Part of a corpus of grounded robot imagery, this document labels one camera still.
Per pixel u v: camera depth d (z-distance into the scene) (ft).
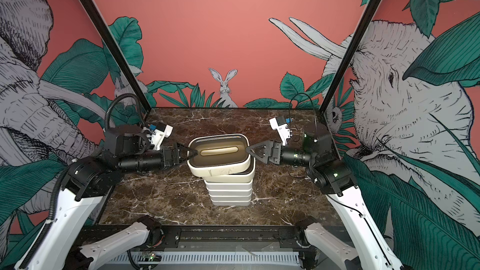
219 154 1.88
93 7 2.54
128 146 1.40
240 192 2.39
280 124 1.73
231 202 2.56
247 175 1.98
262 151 1.57
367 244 1.22
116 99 1.36
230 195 2.36
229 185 2.18
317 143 1.38
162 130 1.79
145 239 2.04
